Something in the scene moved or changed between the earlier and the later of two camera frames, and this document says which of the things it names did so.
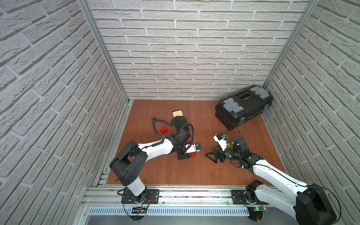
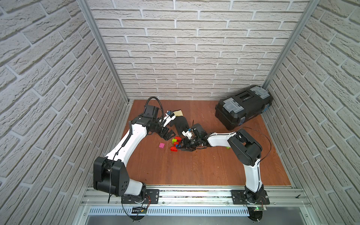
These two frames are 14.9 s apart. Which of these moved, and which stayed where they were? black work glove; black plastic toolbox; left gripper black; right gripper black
Moved: right gripper black; left gripper black
Stayed: black work glove; black plastic toolbox
